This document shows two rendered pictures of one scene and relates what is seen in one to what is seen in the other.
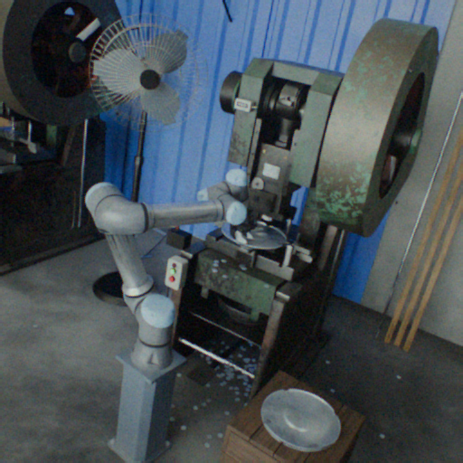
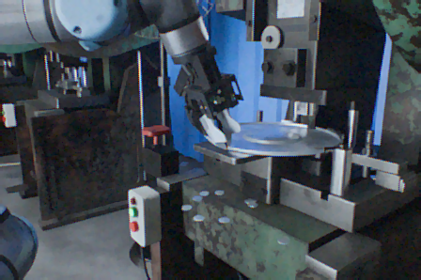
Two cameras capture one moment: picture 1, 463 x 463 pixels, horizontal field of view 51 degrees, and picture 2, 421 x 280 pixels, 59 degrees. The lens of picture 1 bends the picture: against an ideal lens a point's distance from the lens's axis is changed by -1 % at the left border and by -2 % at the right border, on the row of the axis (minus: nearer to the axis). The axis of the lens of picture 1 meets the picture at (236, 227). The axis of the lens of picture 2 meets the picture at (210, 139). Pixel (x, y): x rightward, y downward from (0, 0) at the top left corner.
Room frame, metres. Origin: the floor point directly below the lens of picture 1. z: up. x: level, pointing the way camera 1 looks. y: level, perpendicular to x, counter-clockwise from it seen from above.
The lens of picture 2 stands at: (1.20, -0.31, 0.98)
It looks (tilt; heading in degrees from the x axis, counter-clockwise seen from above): 14 degrees down; 26
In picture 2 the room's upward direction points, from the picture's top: straight up
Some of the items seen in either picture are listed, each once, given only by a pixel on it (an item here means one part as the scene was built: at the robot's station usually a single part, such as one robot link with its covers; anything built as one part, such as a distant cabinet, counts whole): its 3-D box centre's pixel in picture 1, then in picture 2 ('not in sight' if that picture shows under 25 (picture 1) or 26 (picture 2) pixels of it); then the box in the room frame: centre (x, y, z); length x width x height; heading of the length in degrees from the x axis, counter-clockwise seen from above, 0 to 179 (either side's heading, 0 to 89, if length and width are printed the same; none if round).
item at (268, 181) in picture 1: (274, 175); (303, 19); (2.06, -0.11, 1.04); 0.17 x 0.15 x 0.30; 155
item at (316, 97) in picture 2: (270, 210); (310, 96); (2.10, -0.13, 0.86); 0.20 x 0.16 x 0.05; 65
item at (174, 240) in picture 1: (177, 249); (161, 178); (2.02, 0.25, 0.62); 0.10 x 0.06 x 0.20; 65
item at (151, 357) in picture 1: (153, 345); not in sight; (1.44, 0.21, 0.50); 0.15 x 0.15 x 0.10
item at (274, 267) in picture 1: (261, 247); (304, 170); (2.10, -0.13, 0.68); 0.45 x 0.30 x 0.06; 65
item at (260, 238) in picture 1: (254, 233); (272, 135); (1.99, -0.08, 0.78); 0.29 x 0.29 x 0.01
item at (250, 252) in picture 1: (246, 250); (256, 168); (1.94, -0.06, 0.72); 0.25 x 0.14 x 0.14; 155
